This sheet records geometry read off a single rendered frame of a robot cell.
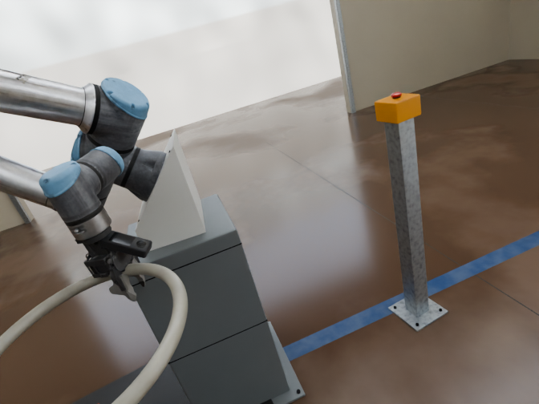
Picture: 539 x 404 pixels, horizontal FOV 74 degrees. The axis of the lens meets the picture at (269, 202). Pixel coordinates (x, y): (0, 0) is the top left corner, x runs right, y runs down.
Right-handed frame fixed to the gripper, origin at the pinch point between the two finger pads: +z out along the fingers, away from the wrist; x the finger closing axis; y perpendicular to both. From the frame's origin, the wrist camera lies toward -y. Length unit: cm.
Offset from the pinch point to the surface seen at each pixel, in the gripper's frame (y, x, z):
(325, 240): -27, -147, 100
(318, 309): -25, -77, 96
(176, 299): -21.2, 14.8, -8.3
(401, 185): -76, -72, 24
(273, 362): -12, -28, 72
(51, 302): 16.9, 9.3, -7.5
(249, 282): -15.1, -31.6, 30.0
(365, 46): -99, -526, 37
